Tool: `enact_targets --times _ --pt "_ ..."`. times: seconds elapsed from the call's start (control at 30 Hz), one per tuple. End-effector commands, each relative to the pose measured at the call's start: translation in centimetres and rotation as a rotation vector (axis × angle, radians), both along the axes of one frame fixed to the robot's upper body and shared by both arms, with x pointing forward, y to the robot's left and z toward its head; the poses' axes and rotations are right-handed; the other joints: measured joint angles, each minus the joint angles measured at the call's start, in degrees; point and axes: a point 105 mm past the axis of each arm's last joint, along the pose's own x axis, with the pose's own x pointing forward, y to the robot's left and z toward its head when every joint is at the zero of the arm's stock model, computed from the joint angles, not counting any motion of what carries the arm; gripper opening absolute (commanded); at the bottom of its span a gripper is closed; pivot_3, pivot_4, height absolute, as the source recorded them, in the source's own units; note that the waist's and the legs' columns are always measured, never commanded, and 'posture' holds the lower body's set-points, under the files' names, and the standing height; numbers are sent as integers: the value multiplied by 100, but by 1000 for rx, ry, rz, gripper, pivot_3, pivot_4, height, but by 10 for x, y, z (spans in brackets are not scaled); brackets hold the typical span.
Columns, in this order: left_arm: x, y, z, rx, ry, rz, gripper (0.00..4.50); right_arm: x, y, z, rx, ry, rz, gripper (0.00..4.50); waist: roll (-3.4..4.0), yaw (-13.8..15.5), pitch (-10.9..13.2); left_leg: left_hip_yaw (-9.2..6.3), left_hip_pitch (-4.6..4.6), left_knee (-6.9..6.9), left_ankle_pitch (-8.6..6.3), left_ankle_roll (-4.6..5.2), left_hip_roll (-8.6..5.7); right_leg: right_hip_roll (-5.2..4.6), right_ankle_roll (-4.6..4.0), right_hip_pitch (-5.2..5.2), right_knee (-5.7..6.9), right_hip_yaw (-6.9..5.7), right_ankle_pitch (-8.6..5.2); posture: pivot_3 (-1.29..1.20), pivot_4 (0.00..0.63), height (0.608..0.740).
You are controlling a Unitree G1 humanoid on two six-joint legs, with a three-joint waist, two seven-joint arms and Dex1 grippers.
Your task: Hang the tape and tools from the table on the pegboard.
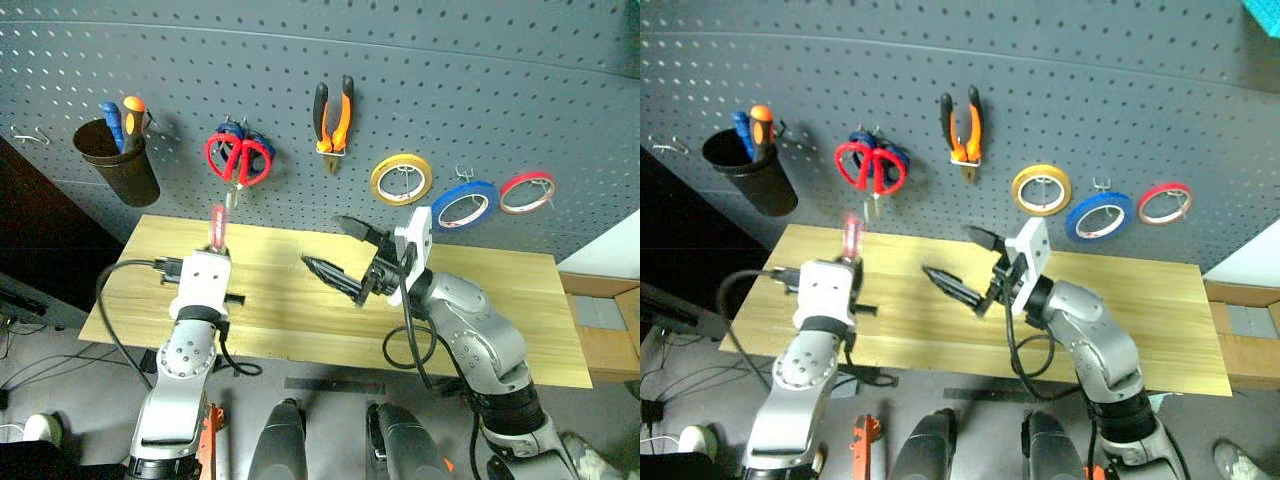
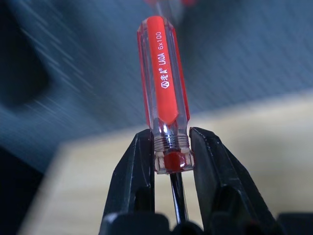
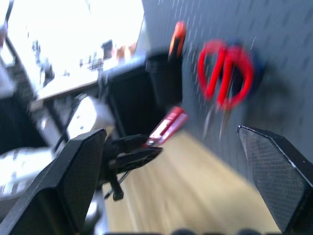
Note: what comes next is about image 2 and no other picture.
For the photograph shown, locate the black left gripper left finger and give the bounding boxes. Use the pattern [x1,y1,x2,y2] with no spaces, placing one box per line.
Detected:
[101,128,156,222]

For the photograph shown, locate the grey perforated pegboard panel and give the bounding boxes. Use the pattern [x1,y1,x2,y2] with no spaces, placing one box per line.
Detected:
[0,0,313,172]

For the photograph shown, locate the red clear handled screwdriver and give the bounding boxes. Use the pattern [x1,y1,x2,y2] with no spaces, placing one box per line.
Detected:
[135,15,196,225]

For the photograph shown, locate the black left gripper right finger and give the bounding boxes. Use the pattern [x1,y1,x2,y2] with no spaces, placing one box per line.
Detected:
[189,126,280,235]

